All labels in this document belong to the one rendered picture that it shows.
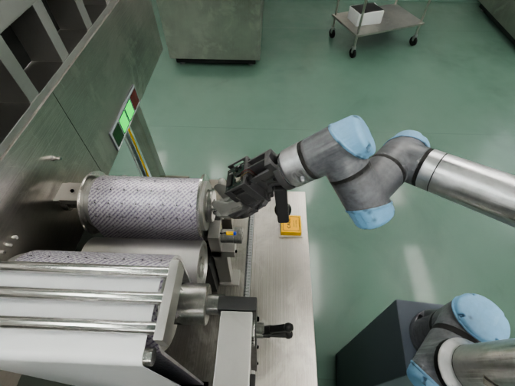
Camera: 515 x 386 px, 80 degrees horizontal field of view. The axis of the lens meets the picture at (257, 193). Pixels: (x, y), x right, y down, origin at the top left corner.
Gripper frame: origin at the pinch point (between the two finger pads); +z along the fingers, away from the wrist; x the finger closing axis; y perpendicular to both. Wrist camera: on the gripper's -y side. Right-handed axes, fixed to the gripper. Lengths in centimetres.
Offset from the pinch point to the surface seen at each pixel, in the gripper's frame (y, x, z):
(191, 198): 7.4, 0.5, 1.5
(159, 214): 10.1, 3.3, 8.1
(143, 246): 8.2, 8.2, 14.4
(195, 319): 7.0, 26.0, -5.7
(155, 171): -27, -78, 94
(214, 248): -6.9, 4.3, 8.6
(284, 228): -36.8, -15.5, 8.5
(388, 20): -168, -327, -43
